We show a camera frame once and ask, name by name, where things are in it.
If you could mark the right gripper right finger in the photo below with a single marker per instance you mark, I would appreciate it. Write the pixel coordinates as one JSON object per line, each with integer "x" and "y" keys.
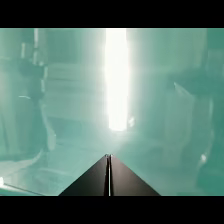
{"x": 128, "y": 183}

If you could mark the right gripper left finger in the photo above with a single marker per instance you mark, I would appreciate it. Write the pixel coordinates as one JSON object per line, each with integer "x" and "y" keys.
{"x": 91, "y": 183}

